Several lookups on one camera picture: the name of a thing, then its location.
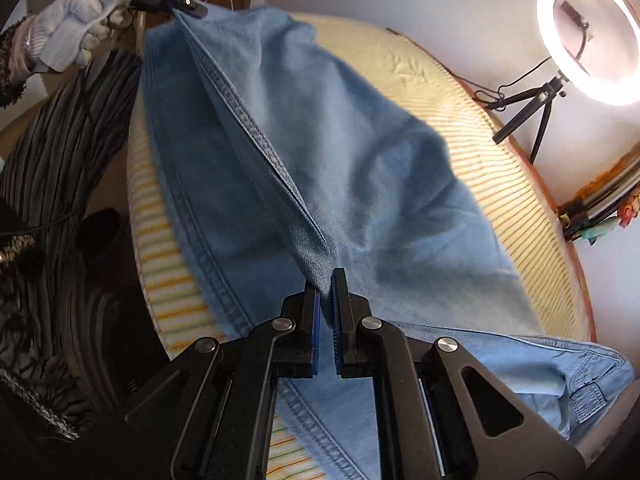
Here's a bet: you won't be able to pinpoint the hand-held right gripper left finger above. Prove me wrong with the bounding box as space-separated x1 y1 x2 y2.
124 280 321 480

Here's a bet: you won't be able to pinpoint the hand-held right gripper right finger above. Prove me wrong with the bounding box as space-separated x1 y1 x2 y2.
331 267 586 480

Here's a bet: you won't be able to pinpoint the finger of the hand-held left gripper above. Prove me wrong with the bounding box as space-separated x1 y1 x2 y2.
172 0 209 19

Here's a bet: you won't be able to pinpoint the blue denim pants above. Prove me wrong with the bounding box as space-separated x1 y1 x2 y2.
140 6 637 480

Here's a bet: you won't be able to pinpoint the person's left forearm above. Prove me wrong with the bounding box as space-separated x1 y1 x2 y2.
0 14 40 111

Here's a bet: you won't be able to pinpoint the person's left hand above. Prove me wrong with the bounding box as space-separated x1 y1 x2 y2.
31 0 137 74

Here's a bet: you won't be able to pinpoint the person's dark striped clothing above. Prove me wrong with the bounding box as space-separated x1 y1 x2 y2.
0 50 147 441

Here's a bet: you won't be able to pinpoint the striped yellow bedsheet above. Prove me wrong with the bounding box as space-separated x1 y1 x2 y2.
127 12 598 480

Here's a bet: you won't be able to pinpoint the folded wooden stand with cloths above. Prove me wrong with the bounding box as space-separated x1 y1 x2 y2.
556 150 640 247

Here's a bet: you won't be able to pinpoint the black tripod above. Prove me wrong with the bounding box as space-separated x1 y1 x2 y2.
492 75 568 163

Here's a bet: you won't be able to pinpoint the black ring light cable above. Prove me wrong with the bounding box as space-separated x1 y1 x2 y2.
472 55 557 111

